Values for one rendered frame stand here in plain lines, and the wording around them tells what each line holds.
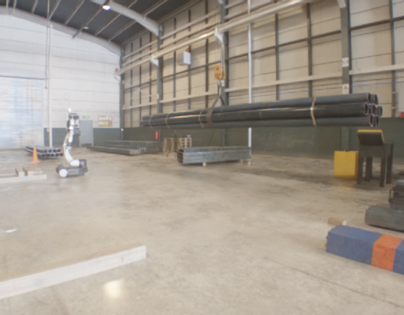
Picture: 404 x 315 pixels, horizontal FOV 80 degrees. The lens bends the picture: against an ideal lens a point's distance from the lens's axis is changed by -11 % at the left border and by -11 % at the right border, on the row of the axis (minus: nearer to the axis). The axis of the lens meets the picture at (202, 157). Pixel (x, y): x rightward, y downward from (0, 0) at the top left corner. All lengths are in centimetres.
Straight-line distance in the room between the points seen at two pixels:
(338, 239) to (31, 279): 204
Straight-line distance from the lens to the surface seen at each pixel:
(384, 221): 296
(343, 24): 1092
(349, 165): 599
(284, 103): 440
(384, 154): 532
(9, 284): 182
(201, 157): 772
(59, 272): 184
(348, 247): 218
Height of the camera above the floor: 88
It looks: 5 degrees down
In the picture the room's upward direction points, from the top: straight up
